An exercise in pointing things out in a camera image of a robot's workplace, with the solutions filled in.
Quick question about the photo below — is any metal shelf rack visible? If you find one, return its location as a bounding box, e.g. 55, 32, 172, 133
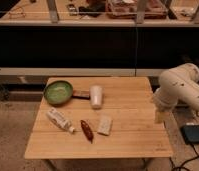
0, 0, 199, 77

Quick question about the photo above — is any black floor cable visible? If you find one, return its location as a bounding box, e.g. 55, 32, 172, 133
169, 143, 199, 171

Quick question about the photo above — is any brown wooden block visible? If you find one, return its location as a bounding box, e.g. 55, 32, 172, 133
73, 90, 90, 100

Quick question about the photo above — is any white sponge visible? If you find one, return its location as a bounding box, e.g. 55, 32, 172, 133
97, 115, 112, 136

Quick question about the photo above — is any white plastic cup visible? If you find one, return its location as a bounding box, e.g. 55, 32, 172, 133
90, 85, 103, 109

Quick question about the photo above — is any cluttered tray on shelf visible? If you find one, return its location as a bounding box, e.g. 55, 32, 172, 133
106, 0, 168, 19

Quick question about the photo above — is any wooden table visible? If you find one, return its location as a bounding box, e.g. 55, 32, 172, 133
24, 76, 174, 171

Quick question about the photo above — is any green ceramic bowl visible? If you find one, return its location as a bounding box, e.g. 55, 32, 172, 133
43, 81, 73, 105

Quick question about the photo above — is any white lotion tube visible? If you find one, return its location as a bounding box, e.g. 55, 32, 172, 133
46, 108, 75, 134

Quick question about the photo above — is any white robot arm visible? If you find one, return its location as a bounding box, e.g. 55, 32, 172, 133
152, 63, 199, 123

